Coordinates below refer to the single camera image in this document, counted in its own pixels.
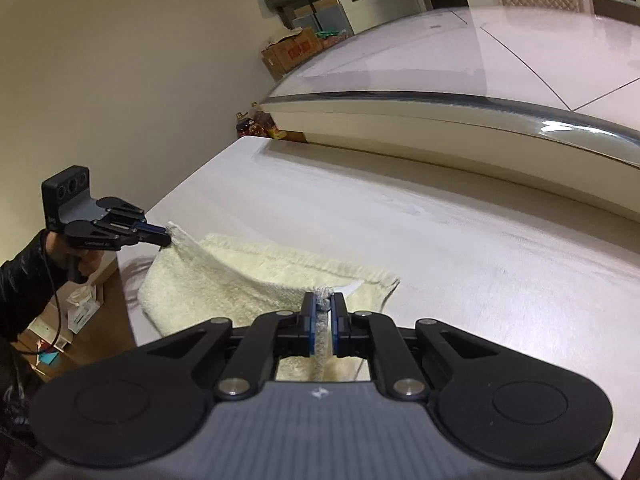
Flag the cream terry towel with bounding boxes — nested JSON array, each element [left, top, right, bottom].
[[137, 222, 402, 384]]

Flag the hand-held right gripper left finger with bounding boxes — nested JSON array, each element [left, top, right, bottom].
[[135, 292, 320, 402]]

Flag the person's left forearm black sleeve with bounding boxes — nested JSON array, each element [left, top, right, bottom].
[[0, 230, 71, 343]]

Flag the person's left hand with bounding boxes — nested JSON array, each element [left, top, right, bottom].
[[45, 230, 102, 282]]

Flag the person's dark clothing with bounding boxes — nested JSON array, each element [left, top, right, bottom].
[[0, 337, 48, 463]]

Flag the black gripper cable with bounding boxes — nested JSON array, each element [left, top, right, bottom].
[[17, 242, 63, 356]]

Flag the colourful snack packets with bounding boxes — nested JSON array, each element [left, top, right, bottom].
[[235, 109, 307, 142]]

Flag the brown cardboard box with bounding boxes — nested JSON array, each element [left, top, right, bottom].
[[261, 27, 324, 81]]

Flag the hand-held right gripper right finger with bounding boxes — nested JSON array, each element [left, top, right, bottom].
[[329, 292, 507, 402]]

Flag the glass-topped dining table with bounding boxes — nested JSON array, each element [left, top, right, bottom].
[[259, 5, 640, 222]]

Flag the white open box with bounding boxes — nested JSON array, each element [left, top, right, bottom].
[[66, 284, 105, 335]]

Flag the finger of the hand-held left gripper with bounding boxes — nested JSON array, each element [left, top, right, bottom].
[[96, 197, 172, 237], [64, 219, 175, 252]]

